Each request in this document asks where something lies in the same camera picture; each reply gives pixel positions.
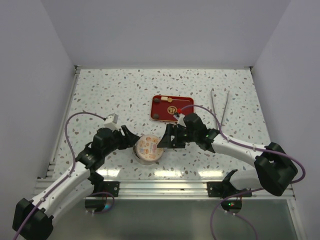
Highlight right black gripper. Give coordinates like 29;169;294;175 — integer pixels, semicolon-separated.
157;123;198;149

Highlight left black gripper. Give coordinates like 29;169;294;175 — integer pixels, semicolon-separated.
102;125;139;157

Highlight round silver tin lid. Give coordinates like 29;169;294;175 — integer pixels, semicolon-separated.
132;134;161;150

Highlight round silver tin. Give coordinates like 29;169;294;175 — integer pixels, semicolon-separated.
133;147;164;166

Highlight metal tongs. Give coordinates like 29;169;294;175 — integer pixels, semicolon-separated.
210;88;230;126

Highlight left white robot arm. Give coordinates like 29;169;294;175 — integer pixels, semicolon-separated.
12;125;140;240

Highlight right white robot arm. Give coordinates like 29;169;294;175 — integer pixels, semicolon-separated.
157;113;298;198

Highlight red rectangular tray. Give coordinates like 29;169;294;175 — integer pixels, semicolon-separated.
150;95;194;123

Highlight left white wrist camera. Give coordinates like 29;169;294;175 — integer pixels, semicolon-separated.
103;113;120;131

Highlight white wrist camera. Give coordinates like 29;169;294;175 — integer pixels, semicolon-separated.
173;108;186;127
103;113;120;131

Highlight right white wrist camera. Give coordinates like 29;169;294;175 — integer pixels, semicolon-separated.
173;108;186;127

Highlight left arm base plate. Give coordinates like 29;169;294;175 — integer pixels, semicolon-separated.
101;181;120;198

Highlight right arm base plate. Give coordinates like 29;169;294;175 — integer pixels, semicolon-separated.
206;181;247;199

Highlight aluminium mounting rail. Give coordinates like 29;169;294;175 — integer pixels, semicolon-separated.
34;177;295;200

